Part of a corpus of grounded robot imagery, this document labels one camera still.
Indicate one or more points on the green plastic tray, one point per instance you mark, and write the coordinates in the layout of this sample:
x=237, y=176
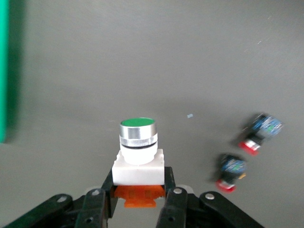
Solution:
x=3, y=71

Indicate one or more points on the red mushroom push button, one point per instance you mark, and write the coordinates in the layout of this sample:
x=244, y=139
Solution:
x=231, y=166
x=266, y=126

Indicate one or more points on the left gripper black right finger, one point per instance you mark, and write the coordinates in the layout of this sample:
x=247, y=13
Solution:
x=173, y=209

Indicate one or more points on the green push button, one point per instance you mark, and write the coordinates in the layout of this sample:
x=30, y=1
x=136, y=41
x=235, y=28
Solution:
x=137, y=147

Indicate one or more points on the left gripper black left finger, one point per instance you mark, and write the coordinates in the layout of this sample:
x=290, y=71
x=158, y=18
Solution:
x=95, y=206

